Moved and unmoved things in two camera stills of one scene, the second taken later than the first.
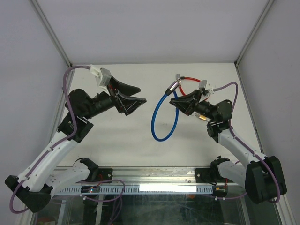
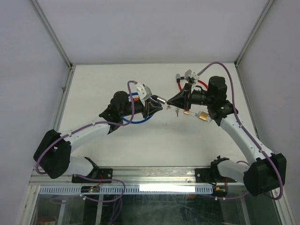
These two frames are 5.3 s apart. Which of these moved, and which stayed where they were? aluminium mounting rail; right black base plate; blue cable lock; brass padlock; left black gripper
Moved: left black gripper; blue cable lock
Stayed: brass padlock; aluminium mounting rail; right black base plate
